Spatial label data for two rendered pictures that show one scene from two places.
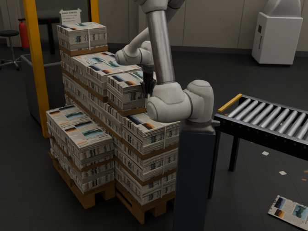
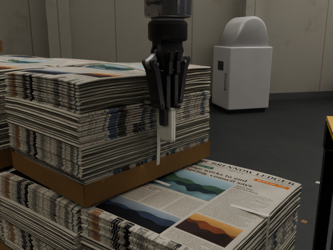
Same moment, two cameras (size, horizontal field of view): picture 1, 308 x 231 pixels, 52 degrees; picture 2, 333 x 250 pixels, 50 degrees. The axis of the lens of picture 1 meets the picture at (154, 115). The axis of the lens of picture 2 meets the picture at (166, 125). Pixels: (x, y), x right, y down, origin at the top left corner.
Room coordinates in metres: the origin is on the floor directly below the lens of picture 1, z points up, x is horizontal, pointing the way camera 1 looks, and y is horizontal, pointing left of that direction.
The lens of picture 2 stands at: (1.47, 0.25, 1.14)
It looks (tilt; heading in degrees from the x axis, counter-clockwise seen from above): 14 degrees down; 344
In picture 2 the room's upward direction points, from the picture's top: straight up
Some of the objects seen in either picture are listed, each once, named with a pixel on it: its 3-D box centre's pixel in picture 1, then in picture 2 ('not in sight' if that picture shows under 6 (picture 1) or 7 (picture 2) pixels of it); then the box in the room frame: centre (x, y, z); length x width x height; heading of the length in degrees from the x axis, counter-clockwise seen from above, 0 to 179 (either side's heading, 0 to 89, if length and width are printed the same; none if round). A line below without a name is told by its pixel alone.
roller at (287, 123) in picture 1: (287, 123); not in sight; (2.15, -1.01, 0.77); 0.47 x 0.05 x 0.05; 144
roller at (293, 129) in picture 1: (295, 126); not in sight; (2.12, -1.07, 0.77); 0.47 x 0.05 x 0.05; 144
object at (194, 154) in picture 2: not in sight; (147, 143); (2.34, 0.04, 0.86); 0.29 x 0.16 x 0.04; 31
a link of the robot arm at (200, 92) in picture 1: (198, 99); not in sight; (1.66, -0.25, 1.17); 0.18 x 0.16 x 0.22; 119
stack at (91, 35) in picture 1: (86, 90); not in sight; (3.02, 0.69, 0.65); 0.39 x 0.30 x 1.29; 126
